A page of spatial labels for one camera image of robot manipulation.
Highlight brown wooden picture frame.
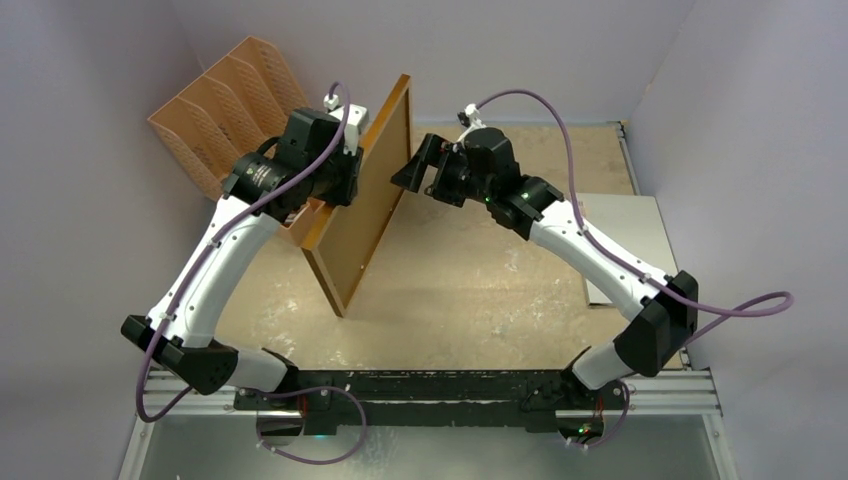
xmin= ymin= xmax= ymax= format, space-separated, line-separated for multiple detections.
xmin=301 ymin=74 xmax=412 ymax=317

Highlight brown backing board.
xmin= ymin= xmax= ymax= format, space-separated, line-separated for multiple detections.
xmin=315 ymin=103 xmax=410 ymax=316

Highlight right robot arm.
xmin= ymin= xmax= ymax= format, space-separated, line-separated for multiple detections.
xmin=391 ymin=128 xmax=698 ymax=407

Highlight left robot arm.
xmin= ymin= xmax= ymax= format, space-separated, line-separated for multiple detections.
xmin=121 ymin=105 xmax=369 ymax=409

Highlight orange plastic file organizer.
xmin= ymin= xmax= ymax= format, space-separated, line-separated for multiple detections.
xmin=146 ymin=35 xmax=329 ymax=248

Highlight white panel sheet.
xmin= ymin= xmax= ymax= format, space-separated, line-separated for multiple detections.
xmin=578 ymin=193 xmax=678 ymax=275

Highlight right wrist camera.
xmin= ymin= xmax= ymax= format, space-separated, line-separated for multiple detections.
xmin=456 ymin=103 xmax=487 ymax=144

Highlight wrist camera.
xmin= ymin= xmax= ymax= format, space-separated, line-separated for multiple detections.
xmin=323 ymin=94 xmax=370 ymax=155
xmin=456 ymin=103 xmax=487 ymax=144

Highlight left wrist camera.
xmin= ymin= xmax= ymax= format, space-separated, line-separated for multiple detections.
xmin=323 ymin=94 xmax=370 ymax=155

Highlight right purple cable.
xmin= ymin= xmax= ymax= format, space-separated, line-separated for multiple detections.
xmin=473 ymin=89 xmax=795 ymax=452

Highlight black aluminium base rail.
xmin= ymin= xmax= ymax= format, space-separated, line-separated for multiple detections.
xmin=136 ymin=368 xmax=719 ymax=438

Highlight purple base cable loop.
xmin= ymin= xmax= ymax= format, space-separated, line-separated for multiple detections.
xmin=255 ymin=386 xmax=368 ymax=466

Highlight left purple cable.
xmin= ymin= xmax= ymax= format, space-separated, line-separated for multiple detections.
xmin=135 ymin=81 xmax=351 ymax=424

